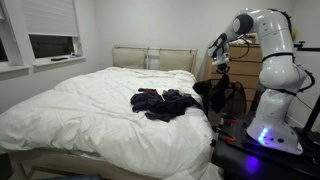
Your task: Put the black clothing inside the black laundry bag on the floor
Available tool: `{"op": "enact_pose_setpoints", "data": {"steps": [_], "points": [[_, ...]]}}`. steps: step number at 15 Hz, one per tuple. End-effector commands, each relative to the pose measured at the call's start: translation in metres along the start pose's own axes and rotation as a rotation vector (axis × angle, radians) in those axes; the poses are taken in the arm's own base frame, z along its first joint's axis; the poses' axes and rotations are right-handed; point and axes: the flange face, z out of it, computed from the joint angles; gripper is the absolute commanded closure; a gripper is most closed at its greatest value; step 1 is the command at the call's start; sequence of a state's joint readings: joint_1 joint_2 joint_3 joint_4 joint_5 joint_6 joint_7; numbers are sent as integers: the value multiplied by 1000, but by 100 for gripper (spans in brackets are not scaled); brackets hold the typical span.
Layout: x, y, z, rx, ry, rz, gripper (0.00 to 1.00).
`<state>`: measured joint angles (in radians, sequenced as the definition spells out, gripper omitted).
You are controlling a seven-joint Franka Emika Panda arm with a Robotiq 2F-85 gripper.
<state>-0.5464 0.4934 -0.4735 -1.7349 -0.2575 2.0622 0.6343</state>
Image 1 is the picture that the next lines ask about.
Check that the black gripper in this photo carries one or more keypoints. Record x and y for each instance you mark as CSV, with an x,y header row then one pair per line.
x,y
223,65

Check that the black clothing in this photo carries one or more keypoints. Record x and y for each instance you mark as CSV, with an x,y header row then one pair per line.
x,y
216,93

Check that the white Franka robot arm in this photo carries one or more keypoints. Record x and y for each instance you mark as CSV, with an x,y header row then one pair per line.
x,y
276,73

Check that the black mesh laundry bag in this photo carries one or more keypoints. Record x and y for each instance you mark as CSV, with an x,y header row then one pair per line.
x,y
237,98

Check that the navy clothing pile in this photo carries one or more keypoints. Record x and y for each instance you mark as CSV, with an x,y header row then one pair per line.
x,y
163,105

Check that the red clothing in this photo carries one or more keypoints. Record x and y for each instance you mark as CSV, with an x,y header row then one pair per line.
x,y
148,90

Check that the wooden dresser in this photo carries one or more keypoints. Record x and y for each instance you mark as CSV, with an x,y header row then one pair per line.
x,y
245,70

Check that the orange black clamp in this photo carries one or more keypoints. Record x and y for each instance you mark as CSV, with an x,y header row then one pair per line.
x,y
230,119
226,135

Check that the beige headboard cushion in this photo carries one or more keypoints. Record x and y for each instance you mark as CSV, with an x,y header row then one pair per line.
x,y
176,61
129,59

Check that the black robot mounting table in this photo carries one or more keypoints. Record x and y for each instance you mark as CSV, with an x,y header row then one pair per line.
x,y
253,163

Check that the white duvet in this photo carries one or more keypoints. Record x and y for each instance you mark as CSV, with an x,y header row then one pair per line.
x,y
83,113

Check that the black remote control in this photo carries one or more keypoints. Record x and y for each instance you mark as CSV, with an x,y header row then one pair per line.
x,y
59,59

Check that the white window sill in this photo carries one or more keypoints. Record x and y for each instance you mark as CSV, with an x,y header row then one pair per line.
x,y
56,63

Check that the white window blind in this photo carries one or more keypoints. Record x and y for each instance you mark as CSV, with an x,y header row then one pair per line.
x,y
50,16

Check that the wooden headboard frame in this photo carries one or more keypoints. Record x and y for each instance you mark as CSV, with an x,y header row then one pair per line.
x,y
152,55

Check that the wooden bed frame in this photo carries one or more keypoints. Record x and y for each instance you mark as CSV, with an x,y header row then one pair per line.
x,y
76,165

